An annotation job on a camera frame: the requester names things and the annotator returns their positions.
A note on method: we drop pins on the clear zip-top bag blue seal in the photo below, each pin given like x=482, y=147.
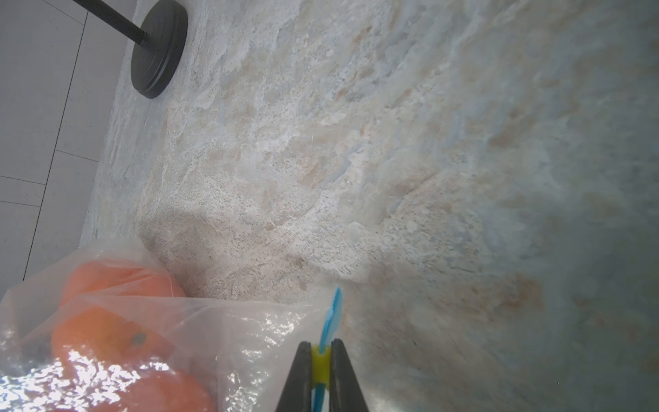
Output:
x=240, y=351

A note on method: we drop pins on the black microphone stand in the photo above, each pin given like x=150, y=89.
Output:
x=159, y=42

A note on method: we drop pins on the orange ball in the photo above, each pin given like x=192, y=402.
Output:
x=100, y=336
x=119, y=277
x=158, y=391

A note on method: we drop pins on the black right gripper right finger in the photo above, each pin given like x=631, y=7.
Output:
x=344, y=388

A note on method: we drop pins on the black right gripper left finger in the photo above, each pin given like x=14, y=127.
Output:
x=296, y=395

